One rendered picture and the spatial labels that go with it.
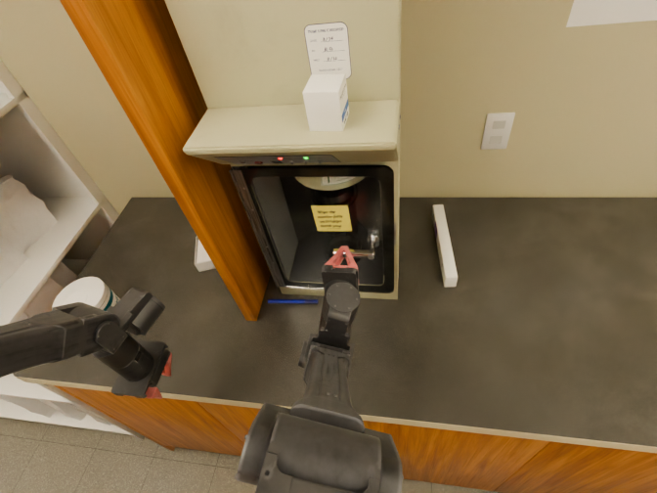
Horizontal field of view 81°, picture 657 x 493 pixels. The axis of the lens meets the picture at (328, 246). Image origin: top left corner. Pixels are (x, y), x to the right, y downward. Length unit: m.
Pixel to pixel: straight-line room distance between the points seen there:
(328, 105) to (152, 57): 0.29
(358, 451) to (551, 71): 1.02
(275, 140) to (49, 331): 0.40
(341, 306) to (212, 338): 0.54
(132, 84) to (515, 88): 0.89
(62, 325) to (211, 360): 0.49
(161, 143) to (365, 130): 0.33
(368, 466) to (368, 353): 0.69
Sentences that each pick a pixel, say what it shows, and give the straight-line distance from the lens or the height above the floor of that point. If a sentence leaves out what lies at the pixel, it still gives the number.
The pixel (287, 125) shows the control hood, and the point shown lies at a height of 1.51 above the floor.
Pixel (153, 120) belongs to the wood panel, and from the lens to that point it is 0.68.
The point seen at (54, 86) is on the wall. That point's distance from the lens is 1.52.
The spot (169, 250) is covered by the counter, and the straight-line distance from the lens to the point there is 1.35.
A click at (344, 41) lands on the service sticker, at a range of 0.61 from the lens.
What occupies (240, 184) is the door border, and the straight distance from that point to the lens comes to 0.79.
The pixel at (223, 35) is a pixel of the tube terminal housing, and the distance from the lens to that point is 0.65.
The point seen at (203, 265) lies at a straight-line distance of 1.21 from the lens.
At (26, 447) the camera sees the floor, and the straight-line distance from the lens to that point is 2.54.
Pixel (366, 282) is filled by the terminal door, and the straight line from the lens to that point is 0.96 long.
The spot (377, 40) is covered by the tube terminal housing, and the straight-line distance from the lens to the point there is 0.60.
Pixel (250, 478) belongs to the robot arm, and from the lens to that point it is 0.30.
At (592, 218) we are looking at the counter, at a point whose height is 0.94.
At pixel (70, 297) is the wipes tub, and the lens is 1.18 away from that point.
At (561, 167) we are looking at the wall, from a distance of 1.34.
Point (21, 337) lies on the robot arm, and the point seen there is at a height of 1.44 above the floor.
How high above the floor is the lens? 1.82
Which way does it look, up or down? 49 degrees down
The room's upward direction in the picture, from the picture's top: 11 degrees counter-clockwise
